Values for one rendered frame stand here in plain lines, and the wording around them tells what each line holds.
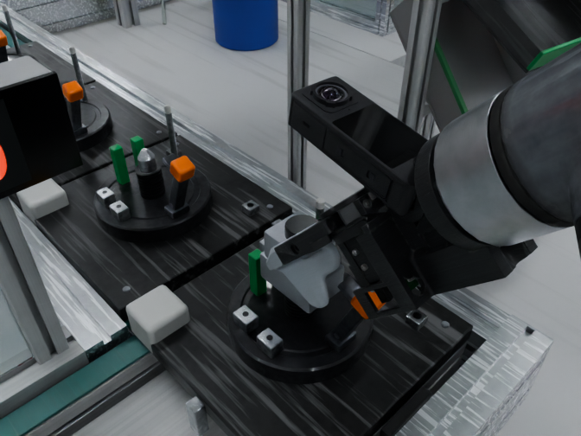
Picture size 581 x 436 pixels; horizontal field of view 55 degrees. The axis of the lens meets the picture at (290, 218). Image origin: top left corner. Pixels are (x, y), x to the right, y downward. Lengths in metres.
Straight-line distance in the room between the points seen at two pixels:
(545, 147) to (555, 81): 0.03
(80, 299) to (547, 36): 0.52
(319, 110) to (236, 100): 0.80
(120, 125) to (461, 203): 0.67
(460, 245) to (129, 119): 0.66
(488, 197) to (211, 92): 0.96
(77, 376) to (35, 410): 0.04
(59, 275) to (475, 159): 0.49
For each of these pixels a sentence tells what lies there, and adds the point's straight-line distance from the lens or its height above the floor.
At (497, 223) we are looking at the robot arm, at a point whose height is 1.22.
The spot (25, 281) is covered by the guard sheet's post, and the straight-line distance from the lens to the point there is 0.52.
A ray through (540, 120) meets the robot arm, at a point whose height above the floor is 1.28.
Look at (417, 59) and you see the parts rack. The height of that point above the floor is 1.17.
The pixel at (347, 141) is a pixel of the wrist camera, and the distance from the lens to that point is 0.34.
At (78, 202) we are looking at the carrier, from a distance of 0.74.
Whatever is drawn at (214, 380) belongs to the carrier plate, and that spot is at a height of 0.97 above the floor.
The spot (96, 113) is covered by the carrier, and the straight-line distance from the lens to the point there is 0.89.
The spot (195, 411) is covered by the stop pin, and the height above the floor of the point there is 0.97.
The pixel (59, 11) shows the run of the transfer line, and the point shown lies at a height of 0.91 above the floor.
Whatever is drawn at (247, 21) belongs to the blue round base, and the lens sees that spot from 1.35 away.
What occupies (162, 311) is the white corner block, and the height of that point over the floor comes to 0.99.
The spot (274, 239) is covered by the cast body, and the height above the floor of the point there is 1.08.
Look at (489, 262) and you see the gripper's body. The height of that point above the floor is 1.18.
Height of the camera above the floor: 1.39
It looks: 39 degrees down
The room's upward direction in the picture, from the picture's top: straight up
